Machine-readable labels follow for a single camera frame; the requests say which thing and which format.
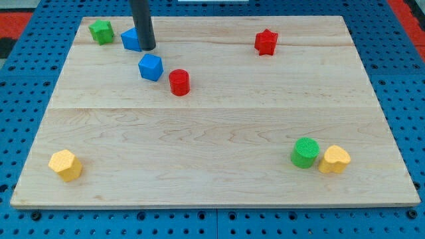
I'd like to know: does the red star block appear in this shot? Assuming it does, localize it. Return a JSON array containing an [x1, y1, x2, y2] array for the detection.
[[254, 29, 279, 56]]

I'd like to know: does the green cylinder block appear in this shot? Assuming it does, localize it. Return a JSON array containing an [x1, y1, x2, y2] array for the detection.
[[290, 137, 319, 169]]

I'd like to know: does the light wooden board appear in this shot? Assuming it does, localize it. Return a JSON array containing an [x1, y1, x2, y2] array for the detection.
[[10, 16, 420, 210]]

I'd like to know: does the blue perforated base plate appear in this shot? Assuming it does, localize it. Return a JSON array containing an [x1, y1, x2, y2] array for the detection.
[[1, 1, 424, 238]]

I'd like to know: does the blue cube block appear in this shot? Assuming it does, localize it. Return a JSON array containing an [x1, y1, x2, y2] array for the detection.
[[138, 54, 163, 82]]

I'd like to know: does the yellow heart block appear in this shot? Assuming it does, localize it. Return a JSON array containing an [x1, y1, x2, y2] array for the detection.
[[318, 145, 351, 173]]

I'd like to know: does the red cylinder block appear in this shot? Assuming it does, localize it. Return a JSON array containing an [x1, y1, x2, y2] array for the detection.
[[169, 69, 190, 96]]

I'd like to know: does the yellow hexagon block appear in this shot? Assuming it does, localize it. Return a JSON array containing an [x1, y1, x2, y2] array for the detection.
[[48, 149, 82, 182]]

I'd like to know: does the blue block behind rod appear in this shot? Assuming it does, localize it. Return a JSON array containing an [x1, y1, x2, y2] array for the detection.
[[120, 28, 142, 52]]

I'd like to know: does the green star block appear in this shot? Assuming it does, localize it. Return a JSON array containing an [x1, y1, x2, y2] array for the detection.
[[88, 19, 114, 45]]

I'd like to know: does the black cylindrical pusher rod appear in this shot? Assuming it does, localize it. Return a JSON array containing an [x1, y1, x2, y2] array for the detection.
[[128, 0, 156, 51]]

